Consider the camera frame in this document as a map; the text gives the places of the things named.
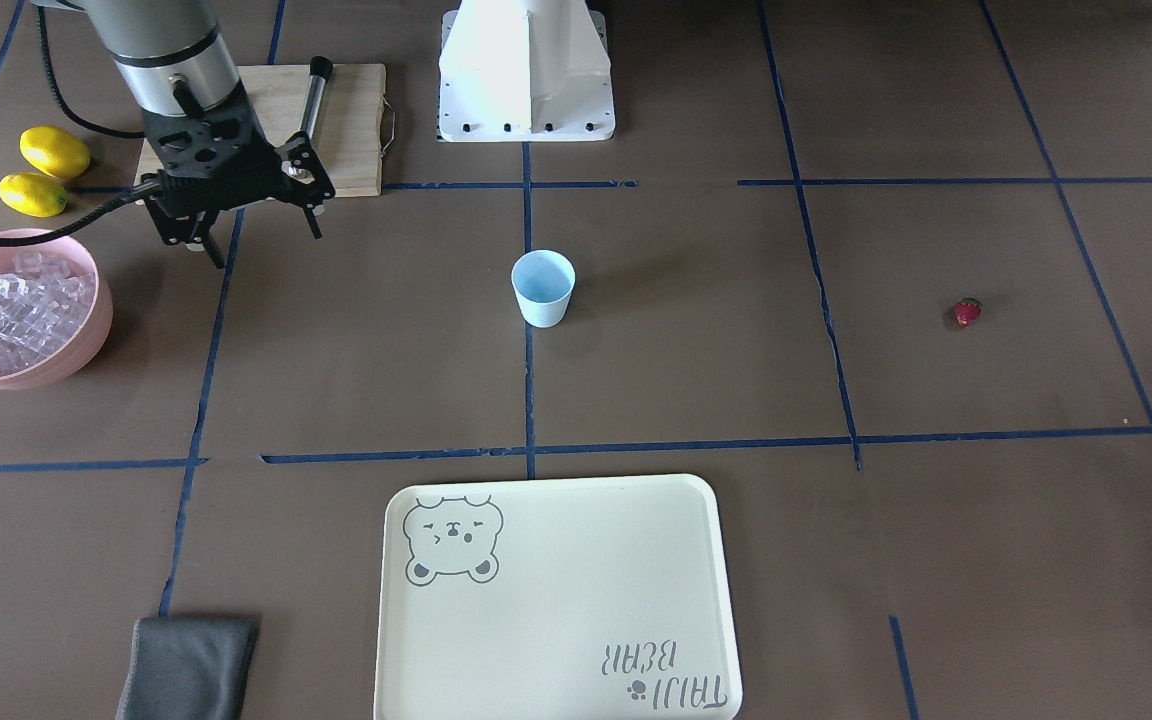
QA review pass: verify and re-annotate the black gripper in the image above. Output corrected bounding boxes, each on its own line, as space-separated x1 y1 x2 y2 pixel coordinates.
136 85 335 270

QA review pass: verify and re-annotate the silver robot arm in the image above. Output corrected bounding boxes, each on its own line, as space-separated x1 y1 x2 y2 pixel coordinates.
67 1 335 266

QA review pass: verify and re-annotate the clear ice cubes pile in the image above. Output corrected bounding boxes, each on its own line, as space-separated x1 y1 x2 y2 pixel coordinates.
0 250 97 377

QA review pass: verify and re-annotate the light blue cup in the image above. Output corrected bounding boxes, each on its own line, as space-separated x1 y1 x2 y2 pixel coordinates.
509 249 577 329

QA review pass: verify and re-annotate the wooden cutting board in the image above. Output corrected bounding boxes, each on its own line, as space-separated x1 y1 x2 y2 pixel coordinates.
131 63 388 199

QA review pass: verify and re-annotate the steel muddler rod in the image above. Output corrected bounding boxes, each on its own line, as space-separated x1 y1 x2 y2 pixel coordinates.
300 55 334 138

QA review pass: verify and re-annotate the lemon farther from bowl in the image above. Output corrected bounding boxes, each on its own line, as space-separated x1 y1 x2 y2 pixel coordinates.
18 126 92 181

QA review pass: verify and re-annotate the lemon nearer bowl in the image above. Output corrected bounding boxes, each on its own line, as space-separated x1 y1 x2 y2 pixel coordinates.
0 172 69 218

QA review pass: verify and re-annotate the pink bowl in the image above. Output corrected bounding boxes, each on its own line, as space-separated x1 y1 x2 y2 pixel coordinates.
0 236 113 389

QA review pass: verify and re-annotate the grey folded cloth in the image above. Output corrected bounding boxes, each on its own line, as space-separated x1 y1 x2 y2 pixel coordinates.
115 616 259 719

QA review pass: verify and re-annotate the cream bear tray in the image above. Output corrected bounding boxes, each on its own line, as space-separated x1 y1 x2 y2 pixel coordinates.
372 473 742 719

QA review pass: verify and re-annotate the red strawberry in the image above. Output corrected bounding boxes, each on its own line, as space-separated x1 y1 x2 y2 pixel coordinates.
952 297 983 328

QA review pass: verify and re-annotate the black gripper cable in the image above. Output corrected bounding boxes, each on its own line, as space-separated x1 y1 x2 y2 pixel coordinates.
0 5 162 247

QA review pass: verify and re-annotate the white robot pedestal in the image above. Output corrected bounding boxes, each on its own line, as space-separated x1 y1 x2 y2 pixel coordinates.
435 1 617 143

